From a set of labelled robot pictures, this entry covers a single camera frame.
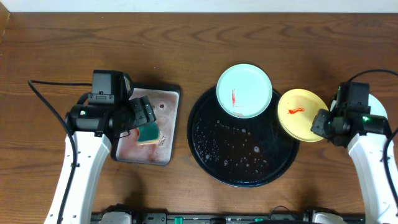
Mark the mint green plate front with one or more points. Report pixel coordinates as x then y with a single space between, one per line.
376 107

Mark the green yellow sponge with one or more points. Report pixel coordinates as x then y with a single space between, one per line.
148 134

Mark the mint green plate rear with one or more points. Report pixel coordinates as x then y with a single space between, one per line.
244 91

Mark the yellow plate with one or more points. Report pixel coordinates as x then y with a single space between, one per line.
296 111

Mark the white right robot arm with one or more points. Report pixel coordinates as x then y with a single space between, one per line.
368 139

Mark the mint green plate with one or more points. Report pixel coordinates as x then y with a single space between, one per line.
244 91
376 107

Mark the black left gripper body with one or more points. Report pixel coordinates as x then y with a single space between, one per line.
142 109

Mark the black rectangular soapy tray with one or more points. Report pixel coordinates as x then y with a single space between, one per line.
165 104

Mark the round black tray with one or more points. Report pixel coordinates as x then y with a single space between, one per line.
239 152

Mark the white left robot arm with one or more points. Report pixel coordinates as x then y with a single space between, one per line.
92 132

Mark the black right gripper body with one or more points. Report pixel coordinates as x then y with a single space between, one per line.
323 125

